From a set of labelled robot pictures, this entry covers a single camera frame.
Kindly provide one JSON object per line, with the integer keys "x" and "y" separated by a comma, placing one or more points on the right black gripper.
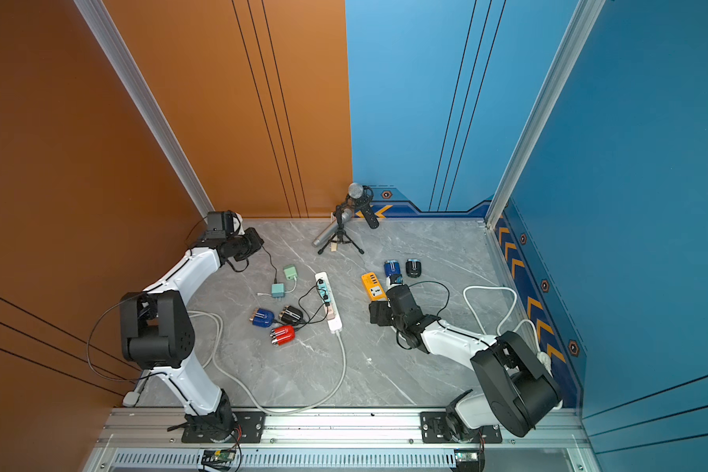
{"x": 380, "y": 308}

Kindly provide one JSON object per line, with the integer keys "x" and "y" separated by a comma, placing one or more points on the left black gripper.
{"x": 256, "y": 243}

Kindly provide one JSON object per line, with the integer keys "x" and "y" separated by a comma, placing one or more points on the yellow power strip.
{"x": 373, "y": 287}

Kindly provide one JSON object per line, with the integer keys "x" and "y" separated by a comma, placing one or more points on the light green charger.
{"x": 290, "y": 272}

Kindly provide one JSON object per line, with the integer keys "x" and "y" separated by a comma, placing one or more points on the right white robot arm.
{"x": 517, "y": 386}

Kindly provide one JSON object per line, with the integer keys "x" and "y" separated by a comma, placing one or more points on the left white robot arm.
{"x": 158, "y": 335}

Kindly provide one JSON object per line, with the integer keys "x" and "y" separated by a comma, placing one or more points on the white power strip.
{"x": 335, "y": 325}

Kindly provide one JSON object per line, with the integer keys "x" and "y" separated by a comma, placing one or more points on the teal charger upper white strip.
{"x": 324, "y": 287}

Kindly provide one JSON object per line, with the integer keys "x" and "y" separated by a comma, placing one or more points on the black tripod stand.
{"x": 335, "y": 234}

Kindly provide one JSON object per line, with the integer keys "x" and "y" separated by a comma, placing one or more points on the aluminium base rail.
{"x": 330, "y": 439}

